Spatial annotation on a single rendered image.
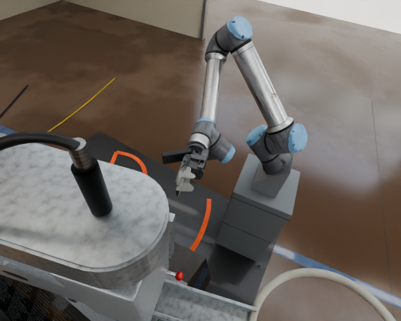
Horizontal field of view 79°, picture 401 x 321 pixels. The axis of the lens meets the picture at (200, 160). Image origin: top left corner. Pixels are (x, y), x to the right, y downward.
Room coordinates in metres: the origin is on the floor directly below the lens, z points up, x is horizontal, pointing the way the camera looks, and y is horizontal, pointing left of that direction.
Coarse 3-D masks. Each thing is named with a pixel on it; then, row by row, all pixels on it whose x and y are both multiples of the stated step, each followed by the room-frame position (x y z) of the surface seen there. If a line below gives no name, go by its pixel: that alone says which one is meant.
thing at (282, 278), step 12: (276, 276) 0.33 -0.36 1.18; (288, 276) 0.33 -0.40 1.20; (300, 276) 0.33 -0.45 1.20; (324, 276) 0.33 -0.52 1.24; (336, 276) 0.33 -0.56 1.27; (264, 288) 0.28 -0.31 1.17; (360, 288) 0.29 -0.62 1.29; (372, 300) 0.26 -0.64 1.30; (252, 312) 0.20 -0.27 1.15; (384, 312) 0.22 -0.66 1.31
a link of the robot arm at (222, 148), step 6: (222, 138) 0.77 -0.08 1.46; (216, 144) 0.74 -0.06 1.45; (222, 144) 0.75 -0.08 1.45; (228, 144) 0.77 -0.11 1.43; (210, 150) 0.74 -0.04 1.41; (216, 150) 0.73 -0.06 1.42; (222, 150) 0.74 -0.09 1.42; (228, 150) 0.75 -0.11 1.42; (234, 150) 0.77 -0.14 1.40; (210, 156) 0.75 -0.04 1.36; (216, 156) 0.73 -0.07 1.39; (222, 156) 0.73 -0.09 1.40; (228, 156) 0.73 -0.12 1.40; (222, 162) 0.73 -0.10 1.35
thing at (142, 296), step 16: (160, 272) 0.23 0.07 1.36; (80, 288) 0.12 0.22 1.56; (96, 288) 0.12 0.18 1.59; (128, 288) 0.13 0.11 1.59; (144, 288) 0.14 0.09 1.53; (160, 288) 0.22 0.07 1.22; (96, 304) 0.12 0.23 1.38; (112, 304) 0.11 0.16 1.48; (128, 304) 0.10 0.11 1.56; (144, 304) 0.13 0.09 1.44; (128, 320) 0.11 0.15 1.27; (144, 320) 0.11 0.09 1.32
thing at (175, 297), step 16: (176, 288) 0.25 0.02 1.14; (192, 288) 0.25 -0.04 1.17; (160, 304) 0.19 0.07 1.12; (176, 304) 0.20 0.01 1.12; (192, 304) 0.20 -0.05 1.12; (208, 304) 0.21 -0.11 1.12; (224, 304) 0.22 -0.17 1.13; (240, 304) 0.22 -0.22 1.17; (176, 320) 0.14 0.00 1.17; (192, 320) 0.15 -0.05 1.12; (208, 320) 0.16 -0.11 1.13; (224, 320) 0.17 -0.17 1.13; (240, 320) 0.17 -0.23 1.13
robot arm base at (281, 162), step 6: (276, 156) 1.03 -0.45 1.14; (282, 156) 1.04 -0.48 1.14; (288, 156) 1.06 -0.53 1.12; (264, 162) 1.02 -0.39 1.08; (270, 162) 1.01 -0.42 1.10; (276, 162) 1.01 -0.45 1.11; (282, 162) 1.02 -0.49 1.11; (288, 162) 1.02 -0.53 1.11; (264, 168) 1.03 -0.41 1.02; (270, 168) 1.00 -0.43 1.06; (276, 168) 0.99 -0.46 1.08; (282, 168) 0.99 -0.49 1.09; (270, 174) 0.99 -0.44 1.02
